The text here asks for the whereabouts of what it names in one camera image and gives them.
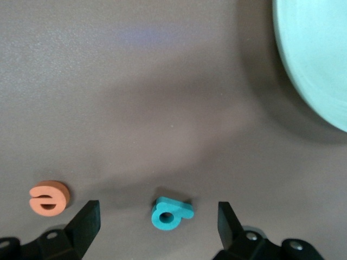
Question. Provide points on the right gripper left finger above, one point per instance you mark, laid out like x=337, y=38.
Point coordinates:
x=85, y=227

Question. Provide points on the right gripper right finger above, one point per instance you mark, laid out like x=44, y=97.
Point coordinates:
x=229, y=230

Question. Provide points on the orange foam letter e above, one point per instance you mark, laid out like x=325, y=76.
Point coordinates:
x=59, y=200

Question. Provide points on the teal foam letter d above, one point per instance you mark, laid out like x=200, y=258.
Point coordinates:
x=177, y=210

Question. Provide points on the brown table cover sheet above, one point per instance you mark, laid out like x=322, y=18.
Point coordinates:
x=135, y=81

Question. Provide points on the pale green plate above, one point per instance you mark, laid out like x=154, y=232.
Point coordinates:
x=317, y=54

